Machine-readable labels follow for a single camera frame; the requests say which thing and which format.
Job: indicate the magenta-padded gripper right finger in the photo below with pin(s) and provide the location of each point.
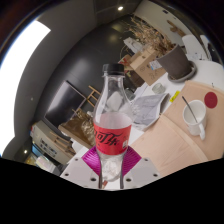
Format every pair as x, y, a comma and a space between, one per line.
140, 171

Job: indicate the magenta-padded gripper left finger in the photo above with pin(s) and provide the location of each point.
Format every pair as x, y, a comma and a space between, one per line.
83, 173

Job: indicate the clear red-label drink bottle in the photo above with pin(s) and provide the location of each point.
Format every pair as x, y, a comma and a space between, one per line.
112, 136

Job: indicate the folded newspaper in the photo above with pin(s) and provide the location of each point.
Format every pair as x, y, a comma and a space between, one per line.
150, 110

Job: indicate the wooden easel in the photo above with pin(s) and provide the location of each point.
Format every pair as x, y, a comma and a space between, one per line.
92, 95

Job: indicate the white ceramic mug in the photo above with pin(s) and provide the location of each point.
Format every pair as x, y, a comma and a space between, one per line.
196, 116

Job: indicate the metal spoon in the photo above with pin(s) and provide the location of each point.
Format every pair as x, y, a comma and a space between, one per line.
189, 108

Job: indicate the yellow tag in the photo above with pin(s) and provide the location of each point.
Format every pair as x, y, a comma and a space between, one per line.
174, 96

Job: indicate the small glass jar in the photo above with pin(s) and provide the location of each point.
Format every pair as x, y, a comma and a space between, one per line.
158, 88

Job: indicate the flat round red coaster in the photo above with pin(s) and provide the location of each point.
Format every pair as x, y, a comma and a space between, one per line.
210, 100

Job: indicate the brown cardboard box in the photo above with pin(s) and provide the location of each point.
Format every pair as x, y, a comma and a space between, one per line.
146, 65

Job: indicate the grey plant saucer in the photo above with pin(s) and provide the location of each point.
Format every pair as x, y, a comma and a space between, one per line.
190, 76

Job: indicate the long white ceiling light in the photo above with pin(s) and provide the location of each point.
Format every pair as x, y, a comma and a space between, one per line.
20, 83

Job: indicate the red box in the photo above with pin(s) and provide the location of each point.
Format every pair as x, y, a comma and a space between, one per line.
125, 61

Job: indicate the dried plant in grey pot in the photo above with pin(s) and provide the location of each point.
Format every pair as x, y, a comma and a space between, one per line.
175, 61

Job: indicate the wooden figure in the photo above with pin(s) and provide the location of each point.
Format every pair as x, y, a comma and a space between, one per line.
176, 28

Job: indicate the round ceiling spotlight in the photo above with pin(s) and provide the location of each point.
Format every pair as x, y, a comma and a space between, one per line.
120, 8

